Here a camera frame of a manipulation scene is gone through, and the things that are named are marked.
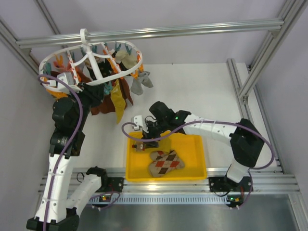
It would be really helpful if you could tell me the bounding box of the teal clothes peg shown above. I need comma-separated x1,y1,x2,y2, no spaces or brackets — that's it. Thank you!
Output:
103,81,113,95

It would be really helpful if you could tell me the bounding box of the yellow plastic bin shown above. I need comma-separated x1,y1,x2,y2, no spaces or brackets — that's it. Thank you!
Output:
126,133,207,182

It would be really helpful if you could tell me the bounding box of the mustard yellow sock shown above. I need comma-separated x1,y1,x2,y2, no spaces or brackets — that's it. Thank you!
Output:
111,79,126,124

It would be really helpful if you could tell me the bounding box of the orange clothes peg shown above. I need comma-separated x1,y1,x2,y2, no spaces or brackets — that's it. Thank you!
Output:
130,66,144,79

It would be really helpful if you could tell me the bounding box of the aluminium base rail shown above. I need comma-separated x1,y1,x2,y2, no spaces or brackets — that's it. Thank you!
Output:
38,167,301,195

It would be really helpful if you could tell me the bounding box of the black striped hanging sock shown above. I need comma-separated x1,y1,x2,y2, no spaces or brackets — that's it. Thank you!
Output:
85,57,113,80

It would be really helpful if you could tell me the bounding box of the pink hanging sock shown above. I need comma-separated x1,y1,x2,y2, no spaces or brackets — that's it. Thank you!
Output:
53,61,72,73

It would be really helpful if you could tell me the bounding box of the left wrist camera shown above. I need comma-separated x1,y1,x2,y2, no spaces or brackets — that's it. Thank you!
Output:
57,72,74,88

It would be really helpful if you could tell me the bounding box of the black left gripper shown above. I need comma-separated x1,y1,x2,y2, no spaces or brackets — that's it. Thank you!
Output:
67,81,105,128

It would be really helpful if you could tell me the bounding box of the white round sock hanger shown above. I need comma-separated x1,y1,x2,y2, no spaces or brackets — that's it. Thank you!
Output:
39,28,143,89

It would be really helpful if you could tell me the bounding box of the aluminium top crossbar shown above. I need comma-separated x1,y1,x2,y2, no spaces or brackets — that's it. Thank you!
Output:
16,18,284,48

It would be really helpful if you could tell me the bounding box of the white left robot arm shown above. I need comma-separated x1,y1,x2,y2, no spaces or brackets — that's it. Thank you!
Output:
26,83,109,231

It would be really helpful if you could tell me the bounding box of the aluminium right frame post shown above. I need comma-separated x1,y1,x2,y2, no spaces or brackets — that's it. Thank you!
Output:
238,0,308,104

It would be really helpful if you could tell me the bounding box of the brown hanging sock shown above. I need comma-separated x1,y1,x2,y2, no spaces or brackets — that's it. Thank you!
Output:
77,71,133,116

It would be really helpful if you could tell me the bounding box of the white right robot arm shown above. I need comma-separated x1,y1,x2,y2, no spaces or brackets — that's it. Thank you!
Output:
139,101,265,192

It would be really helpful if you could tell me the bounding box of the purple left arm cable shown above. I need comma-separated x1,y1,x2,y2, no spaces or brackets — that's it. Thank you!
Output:
38,74,84,231

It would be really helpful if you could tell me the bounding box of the cream hanging sock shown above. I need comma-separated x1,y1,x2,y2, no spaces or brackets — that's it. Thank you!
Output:
115,50,137,69

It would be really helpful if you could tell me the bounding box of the mustard sock with reindeer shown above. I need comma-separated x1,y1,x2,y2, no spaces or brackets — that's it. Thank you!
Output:
132,138,171,153

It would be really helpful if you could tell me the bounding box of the argyle beige sock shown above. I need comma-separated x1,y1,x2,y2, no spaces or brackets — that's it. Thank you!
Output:
148,150,185,178

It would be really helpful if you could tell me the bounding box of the grey sock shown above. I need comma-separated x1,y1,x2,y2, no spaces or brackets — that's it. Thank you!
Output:
130,71,154,96

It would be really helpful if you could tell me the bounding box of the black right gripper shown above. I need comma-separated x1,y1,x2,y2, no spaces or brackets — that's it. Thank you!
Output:
142,119,169,149

